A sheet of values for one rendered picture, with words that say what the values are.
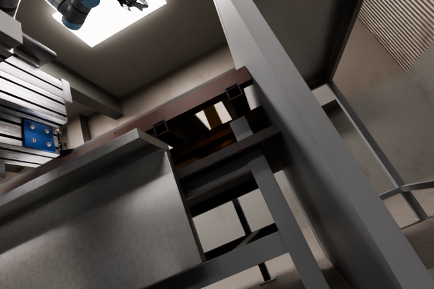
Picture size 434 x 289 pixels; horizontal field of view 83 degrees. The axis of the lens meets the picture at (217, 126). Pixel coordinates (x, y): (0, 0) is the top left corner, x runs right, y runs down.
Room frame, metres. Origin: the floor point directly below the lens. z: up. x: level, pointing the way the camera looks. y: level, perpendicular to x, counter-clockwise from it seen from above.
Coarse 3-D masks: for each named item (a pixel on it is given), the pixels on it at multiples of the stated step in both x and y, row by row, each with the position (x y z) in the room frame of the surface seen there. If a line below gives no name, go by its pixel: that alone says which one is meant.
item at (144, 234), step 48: (96, 192) 0.78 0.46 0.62; (144, 192) 0.76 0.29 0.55; (0, 240) 0.82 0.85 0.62; (48, 240) 0.80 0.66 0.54; (96, 240) 0.78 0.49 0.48; (144, 240) 0.76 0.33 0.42; (192, 240) 0.75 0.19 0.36; (0, 288) 0.82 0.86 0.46; (48, 288) 0.80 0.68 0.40; (96, 288) 0.78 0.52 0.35
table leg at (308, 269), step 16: (256, 160) 0.81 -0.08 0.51; (256, 176) 0.81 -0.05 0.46; (272, 176) 0.81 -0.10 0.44; (272, 192) 0.81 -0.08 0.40; (272, 208) 0.81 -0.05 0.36; (288, 208) 0.81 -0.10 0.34; (288, 224) 0.81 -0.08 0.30; (288, 240) 0.81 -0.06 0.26; (304, 240) 0.81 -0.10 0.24; (304, 256) 0.81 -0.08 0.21; (304, 272) 0.81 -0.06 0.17; (320, 272) 0.81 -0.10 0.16; (320, 288) 0.81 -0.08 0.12
